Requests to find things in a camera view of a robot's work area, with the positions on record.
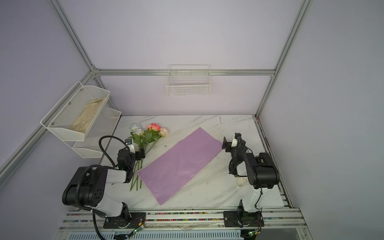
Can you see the white mesh upper shelf basket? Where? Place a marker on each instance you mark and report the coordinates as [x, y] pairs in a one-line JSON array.
[[60, 118]]

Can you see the beige cloth in basket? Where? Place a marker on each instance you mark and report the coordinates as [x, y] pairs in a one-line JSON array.
[[83, 121]]

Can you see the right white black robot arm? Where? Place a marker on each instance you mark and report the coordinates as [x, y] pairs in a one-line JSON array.
[[260, 170]]

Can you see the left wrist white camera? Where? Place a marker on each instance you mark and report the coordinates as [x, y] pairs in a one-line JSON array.
[[130, 145]]

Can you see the white wire wall basket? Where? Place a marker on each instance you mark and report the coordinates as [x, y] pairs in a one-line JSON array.
[[188, 80]]

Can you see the aluminium front rail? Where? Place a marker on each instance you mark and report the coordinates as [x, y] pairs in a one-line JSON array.
[[284, 218]]

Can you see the white mesh lower shelf basket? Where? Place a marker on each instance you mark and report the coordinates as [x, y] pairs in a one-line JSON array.
[[105, 124]]

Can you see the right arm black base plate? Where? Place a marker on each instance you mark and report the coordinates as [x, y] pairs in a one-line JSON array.
[[243, 219]]

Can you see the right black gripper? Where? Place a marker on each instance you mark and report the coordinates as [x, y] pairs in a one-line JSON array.
[[228, 144]]

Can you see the white blue fake rose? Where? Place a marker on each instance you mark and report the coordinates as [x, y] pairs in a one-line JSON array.
[[135, 179]]

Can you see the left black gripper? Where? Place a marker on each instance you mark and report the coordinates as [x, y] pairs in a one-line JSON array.
[[139, 153]]

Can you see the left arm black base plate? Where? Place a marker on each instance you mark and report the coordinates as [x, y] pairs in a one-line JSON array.
[[131, 222]]

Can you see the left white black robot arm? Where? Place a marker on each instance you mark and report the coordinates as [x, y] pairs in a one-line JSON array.
[[86, 189]]

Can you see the red pink fake rose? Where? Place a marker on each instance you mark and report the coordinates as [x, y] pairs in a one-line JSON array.
[[149, 137]]

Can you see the pink purple wrapping paper sheet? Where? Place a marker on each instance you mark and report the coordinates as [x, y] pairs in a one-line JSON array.
[[166, 175]]

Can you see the white mesh shelf basket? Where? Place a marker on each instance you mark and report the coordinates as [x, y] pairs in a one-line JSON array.
[[105, 124], [60, 118]]

